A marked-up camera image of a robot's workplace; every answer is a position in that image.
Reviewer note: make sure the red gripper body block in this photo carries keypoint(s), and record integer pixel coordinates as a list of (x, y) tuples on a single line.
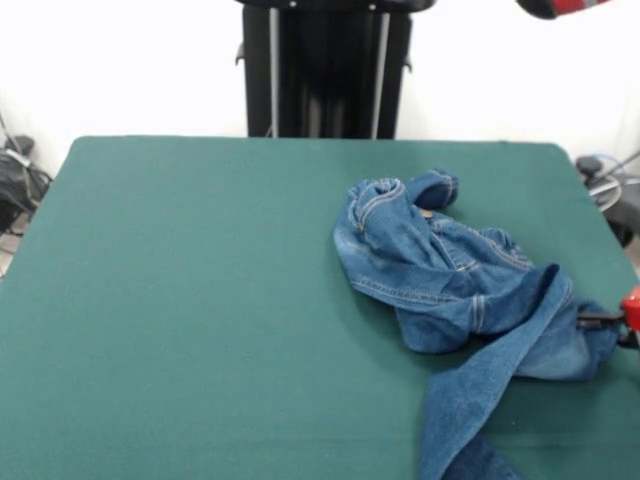
[(632, 312)]

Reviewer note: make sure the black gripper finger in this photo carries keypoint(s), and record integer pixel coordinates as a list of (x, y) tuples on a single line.
[(629, 342), (600, 319)]

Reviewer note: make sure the blue denim jeans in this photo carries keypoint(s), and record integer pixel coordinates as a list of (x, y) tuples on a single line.
[(425, 265)]

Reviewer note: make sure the grey chair base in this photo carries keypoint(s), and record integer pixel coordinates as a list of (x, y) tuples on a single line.
[(625, 210)]

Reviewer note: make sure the dark green table cloth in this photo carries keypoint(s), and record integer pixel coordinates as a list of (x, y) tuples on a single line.
[(125, 300)]

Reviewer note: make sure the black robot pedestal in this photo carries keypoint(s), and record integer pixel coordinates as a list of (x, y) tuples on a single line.
[(325, 75)]

